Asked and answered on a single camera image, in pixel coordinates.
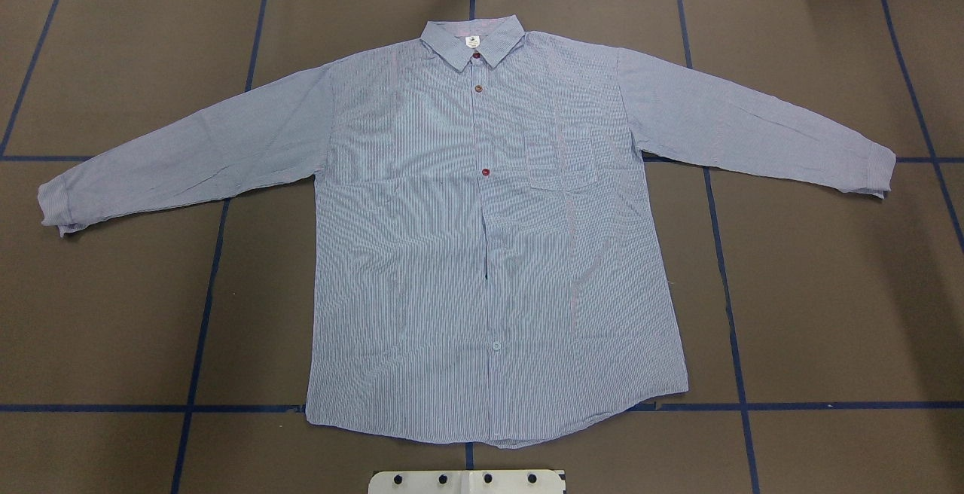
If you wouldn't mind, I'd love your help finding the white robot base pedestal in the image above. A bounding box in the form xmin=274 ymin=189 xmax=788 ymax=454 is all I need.
xmin=368 ymin=469 xmax=568 ymax=493

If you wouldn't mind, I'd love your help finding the light blue striped shirt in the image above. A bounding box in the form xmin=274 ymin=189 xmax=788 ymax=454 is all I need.
xmin=38 ymin=16 xmax=896 ymax=449

